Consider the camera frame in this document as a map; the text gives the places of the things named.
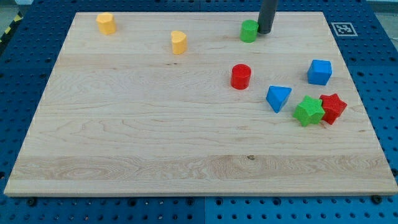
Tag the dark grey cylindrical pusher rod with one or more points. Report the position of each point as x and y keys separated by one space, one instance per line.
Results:
x=266 y=16

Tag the green cylinder block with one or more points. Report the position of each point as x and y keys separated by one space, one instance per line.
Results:
x=248 y=32

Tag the red cylinder block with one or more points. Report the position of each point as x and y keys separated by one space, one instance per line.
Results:
x=240 y=76

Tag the white fiducial marker tag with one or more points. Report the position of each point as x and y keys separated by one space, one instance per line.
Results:
x=344 y=29

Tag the blue cube block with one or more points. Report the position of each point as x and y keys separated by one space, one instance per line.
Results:
x=319 y=72

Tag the blue triangle block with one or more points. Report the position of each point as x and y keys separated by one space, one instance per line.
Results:
x=277 y=96

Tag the yellow heart block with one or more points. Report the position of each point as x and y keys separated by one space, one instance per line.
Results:
x=179 y=42

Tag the green star block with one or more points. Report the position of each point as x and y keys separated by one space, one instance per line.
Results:
x=309 y=111

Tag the red star block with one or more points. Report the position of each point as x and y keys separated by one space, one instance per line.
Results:
x=333 y=107

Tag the light wooden board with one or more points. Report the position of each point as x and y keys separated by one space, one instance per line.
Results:
x=123 y=116

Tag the yellow hexagon block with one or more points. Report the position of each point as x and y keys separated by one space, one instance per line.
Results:
x=106 y=23

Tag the yellow black hazard tape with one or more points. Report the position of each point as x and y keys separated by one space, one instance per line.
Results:
x=11 y=29

